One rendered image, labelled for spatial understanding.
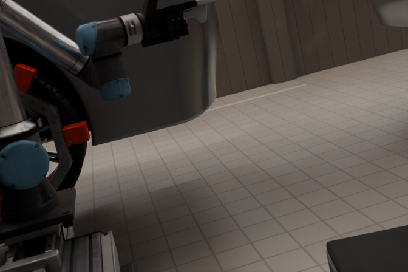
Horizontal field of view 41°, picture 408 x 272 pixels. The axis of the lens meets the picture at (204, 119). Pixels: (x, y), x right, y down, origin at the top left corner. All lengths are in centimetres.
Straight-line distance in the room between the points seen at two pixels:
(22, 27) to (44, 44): 6
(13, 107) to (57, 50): 23
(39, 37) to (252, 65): 556
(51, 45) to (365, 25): 626
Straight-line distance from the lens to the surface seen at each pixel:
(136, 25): 135
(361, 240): 198
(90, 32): 132
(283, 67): 688
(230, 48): 675
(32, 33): 141
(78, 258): 133
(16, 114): 128
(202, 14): 138
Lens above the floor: 126
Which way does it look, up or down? 13 degrees down
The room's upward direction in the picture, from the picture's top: 13 degrees counter-clockwise
